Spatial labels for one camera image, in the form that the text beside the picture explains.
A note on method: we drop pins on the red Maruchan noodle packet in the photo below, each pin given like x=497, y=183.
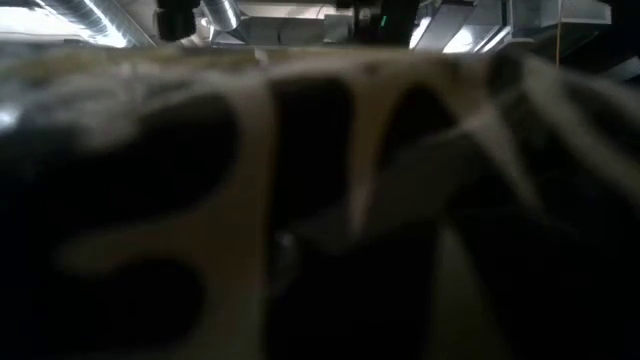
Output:
x=320, y=200

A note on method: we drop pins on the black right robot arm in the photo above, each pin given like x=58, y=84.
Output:
x=390, y=20

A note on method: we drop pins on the ceiling light panel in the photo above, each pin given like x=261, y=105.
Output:
x=420, y=37
x=107, y=30
x=475, y=40

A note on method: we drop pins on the silver round ventilation duct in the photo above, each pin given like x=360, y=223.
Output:
x=220, y=12

